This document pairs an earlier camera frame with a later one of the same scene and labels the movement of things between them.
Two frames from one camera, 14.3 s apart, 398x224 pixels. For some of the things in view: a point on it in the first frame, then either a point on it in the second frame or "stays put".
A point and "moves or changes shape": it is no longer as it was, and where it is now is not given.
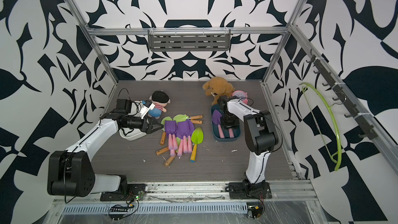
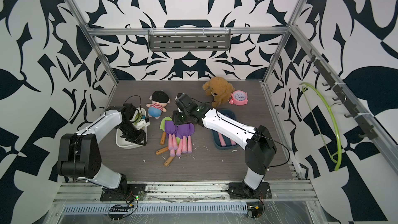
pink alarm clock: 242,95 stays put
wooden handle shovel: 169,161 stays put
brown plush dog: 217,87 stays put
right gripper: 236,124 → 175,116
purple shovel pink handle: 216,115 moves or changes shape
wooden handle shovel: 162,151 stays put
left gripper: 146,130 → 139,139
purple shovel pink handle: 185,129 stays put
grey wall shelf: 189,39 stays put
